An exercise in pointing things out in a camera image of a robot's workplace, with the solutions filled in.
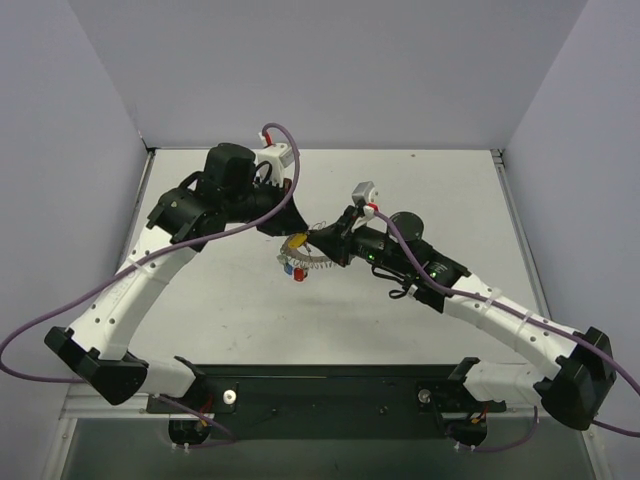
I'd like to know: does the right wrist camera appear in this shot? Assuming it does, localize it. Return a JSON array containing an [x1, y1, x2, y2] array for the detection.
[[351, 181, 379, 220]]

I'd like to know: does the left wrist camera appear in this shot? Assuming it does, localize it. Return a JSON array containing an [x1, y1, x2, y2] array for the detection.
[[255, 143, 294, 186]]

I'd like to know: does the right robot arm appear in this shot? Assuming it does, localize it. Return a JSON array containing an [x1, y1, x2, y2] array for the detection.
[[309, 206, 616, 431]]

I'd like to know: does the metal disc keyring holder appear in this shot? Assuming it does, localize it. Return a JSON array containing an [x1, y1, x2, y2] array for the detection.
[[276, 222, 334, 270]]

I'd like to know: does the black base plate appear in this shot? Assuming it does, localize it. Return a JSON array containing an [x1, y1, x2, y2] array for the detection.
[[144, 363, 521, 451]]

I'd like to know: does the yellow tag key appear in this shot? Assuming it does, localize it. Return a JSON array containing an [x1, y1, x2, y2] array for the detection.
[[286, 232, 308, 250]]

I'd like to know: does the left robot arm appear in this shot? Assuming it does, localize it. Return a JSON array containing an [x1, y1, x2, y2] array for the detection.
[[44, 143, 306, 412]]

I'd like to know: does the aluminium rail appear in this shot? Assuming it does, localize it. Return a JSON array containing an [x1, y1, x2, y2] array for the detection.
[[59, 385, 170, 419]]

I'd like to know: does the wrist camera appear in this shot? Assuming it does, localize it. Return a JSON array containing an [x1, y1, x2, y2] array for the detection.
[[255, 143, 294, 186], [351, 181, 379, 220]]

